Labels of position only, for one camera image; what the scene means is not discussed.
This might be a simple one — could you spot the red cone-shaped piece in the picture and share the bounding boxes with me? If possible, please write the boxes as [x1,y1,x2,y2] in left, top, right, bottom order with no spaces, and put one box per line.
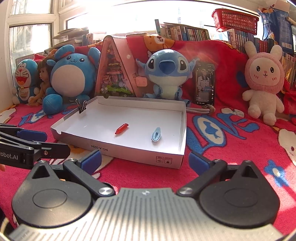
[115,123,129,135]

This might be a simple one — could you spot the red patterned blanket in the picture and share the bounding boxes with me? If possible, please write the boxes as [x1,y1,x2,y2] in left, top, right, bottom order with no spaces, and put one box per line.
[1,40,295,234]

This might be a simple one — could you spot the Doraemon plush toy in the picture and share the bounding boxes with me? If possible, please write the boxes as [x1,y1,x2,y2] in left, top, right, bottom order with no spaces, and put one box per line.
[12,59,40,105]

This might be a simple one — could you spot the black binder clip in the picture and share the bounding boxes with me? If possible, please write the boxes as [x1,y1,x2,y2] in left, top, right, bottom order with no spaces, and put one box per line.
[75,99,87,113]

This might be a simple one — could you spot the light blue hair clip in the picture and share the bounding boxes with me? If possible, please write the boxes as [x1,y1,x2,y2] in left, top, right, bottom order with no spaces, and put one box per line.
[152,127,161,142]

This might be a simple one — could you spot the white cardboard tray box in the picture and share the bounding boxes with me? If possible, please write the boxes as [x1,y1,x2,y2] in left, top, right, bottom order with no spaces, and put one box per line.
[51,96,187,169]

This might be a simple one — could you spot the brown-haired doll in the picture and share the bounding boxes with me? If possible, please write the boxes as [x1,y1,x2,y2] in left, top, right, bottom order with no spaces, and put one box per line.
[28,57,53,106]

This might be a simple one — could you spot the blue round mouse plush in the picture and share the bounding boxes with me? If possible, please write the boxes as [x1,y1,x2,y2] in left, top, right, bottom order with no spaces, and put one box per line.
[43,45,101,115]

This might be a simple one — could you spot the black smartphone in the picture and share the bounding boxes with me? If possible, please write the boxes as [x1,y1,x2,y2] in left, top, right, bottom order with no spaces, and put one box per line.
[193,62,215,105]

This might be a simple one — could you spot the pink triangular diorama house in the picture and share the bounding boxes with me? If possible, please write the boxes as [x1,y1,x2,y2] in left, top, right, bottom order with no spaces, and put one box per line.
[95,35,154,97]

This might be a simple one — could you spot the blue Stitch plush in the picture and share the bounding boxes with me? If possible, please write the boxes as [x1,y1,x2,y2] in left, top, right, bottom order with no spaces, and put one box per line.
[136,49,199,106]

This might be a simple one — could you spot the stack of books left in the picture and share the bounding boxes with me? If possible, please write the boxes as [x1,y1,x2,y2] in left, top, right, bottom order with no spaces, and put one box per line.
[44,28,92,54]

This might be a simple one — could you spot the pink bunny plush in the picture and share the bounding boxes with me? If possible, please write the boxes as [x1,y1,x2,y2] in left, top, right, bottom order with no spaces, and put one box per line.
[242,41,285,126]

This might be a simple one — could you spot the row of books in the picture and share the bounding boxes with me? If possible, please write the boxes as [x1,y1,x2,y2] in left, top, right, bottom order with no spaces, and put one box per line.
[154,19,210,42]

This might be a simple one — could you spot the red plastic basket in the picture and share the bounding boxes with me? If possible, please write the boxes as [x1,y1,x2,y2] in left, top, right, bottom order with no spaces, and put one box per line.
[211,9,259,35]

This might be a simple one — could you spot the blue paper bag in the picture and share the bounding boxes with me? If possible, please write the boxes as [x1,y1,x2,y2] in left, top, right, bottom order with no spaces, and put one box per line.
[259,7,294,55]

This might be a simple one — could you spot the grey hair tie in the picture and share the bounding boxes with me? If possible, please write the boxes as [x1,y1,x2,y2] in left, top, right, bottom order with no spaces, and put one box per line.
[186,104,216,115]

